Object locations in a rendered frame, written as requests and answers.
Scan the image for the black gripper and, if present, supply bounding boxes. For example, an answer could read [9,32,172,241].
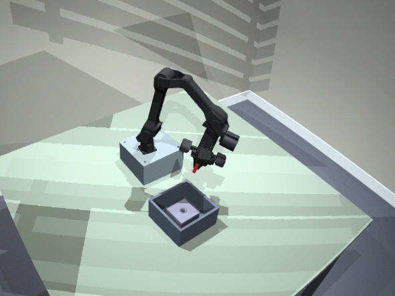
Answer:
[179,137,226,168]

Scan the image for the red peg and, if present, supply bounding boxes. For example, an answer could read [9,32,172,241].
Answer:
[192,163,200,173]

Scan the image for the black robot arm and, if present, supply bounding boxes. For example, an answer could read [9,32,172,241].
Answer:
[135,67,240,167]

